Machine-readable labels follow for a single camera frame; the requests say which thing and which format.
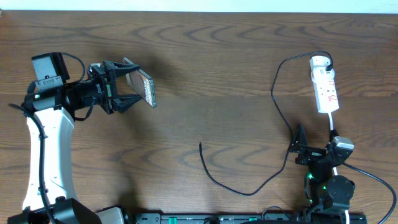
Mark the white charger adapter plug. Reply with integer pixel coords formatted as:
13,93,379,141
310,55,331,70

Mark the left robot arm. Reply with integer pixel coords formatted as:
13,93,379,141
7,56,156,223

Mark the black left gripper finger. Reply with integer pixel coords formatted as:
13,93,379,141
103,60,140,78
113,94,142,113

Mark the white power strip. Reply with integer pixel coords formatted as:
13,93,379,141
311,67,339,114

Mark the black right camera cable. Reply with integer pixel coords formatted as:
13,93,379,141
341,162,397,224

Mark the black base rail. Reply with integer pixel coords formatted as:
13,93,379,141
135,212,368,224

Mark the black charger cable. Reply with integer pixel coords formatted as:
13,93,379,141
198,50,334,197

